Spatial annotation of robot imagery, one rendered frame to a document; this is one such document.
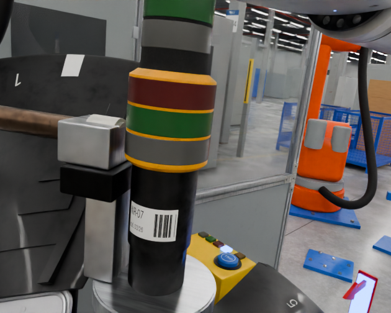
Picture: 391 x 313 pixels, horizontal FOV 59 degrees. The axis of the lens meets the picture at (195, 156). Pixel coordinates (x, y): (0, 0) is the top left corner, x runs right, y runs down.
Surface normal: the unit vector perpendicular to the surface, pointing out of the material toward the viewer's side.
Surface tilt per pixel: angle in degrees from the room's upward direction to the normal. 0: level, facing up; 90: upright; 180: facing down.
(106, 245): 90
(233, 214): 90
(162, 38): 90
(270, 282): 13
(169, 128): 90
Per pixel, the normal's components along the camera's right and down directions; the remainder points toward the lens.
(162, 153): -0.06, 0.24
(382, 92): -0.69, 0.11
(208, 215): 0.65, 0.26
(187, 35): 0.33, 0.27
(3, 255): -0.25, -0.51
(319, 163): -0.28, 0.21
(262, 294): 0.25, -0.90
